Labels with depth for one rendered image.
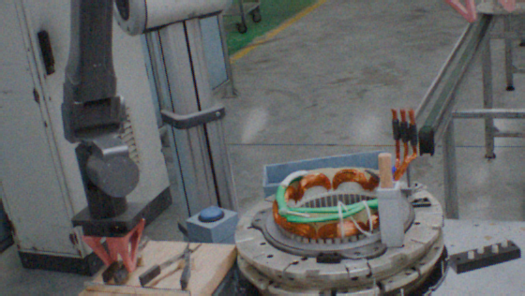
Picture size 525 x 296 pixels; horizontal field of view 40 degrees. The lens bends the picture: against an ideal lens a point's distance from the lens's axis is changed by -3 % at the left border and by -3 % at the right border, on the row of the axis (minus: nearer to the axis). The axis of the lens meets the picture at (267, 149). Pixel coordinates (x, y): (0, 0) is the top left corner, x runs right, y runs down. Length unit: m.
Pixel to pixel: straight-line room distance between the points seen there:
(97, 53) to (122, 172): 0.16
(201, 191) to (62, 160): 1.81
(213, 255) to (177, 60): 0.45
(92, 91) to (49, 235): 2.56
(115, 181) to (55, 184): 2.37
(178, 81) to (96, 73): 0.49
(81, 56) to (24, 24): 2.18
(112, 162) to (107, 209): 0.11
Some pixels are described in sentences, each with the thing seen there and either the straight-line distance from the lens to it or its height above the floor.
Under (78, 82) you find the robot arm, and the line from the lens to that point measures 1.01.
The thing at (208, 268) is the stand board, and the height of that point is 1.07.
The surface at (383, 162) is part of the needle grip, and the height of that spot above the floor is 1.22.
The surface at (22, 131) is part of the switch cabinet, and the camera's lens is 3.36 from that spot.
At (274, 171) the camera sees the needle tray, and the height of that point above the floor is 1.05.
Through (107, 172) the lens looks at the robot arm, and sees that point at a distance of 0.99.
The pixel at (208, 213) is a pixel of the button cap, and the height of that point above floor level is 1.04.
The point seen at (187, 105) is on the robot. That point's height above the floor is 1.20.
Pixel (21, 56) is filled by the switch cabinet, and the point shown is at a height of 1.06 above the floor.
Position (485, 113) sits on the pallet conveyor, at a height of 0.68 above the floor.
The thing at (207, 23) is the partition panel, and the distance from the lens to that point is 5.53.
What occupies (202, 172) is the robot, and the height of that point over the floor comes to 1.05.
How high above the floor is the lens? 1.61
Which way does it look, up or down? 21 degrees down
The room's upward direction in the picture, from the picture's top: 9 degrees counter-clockwise
